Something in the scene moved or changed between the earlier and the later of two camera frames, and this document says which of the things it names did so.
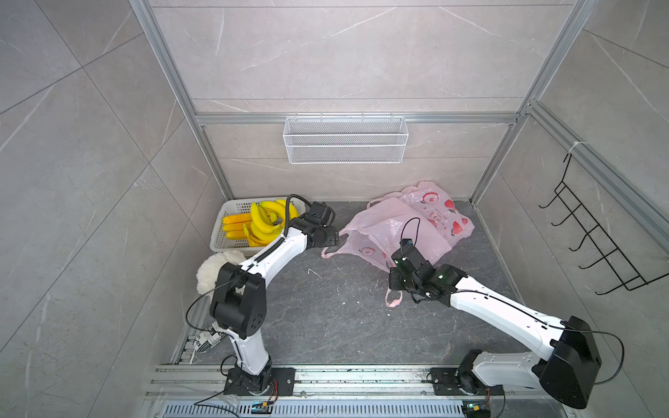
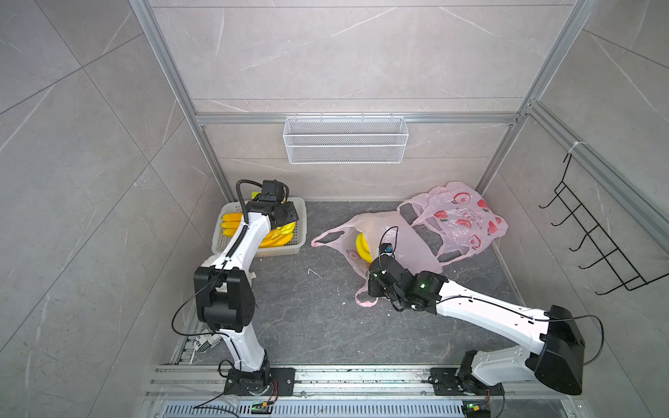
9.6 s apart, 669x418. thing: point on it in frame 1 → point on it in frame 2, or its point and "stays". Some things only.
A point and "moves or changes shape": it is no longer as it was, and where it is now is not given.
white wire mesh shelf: x=341 y=140 stays
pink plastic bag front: x=377 y=235 moves or changes shape
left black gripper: x=332 y=237 → x=291 y=214
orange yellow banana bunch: x=234 y=225 stays
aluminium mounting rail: x=196 y=391 stays
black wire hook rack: x=612 y=255 stays
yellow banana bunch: x=267 y=221 moves or changes shape
